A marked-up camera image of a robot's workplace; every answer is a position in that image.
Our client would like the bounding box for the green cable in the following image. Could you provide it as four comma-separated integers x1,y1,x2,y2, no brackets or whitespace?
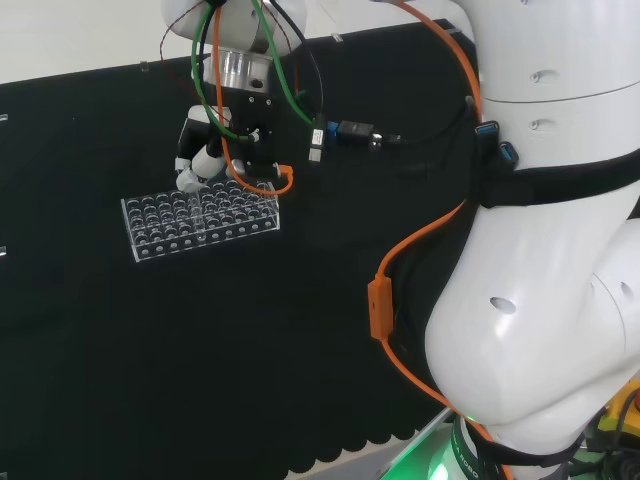
190,0,322,142

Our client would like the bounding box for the clear glass test tube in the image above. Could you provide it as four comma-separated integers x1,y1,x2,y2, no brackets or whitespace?
187,186,208,244

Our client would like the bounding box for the thin red wire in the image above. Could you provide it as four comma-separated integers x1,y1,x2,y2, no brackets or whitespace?
158,13,207,104

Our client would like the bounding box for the orange cable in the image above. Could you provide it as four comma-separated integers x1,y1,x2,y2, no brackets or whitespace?
213,0,515,480

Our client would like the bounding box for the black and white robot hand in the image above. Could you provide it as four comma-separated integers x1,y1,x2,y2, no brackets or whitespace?
173,89,280,195

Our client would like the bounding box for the black cable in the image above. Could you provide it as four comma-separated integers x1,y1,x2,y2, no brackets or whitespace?
197,0,476,151

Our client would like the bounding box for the clear base plate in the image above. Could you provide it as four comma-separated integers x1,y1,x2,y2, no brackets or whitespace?
378,408,457,480

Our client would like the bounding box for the black USB plug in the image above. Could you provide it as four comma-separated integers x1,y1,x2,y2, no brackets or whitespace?
306,114,328,164

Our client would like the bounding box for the black bench cloth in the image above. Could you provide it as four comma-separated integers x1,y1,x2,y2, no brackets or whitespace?
0,18,484,480

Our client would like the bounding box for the clear plastic test tube rack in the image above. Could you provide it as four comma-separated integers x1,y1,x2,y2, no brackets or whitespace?
120,178,282,265

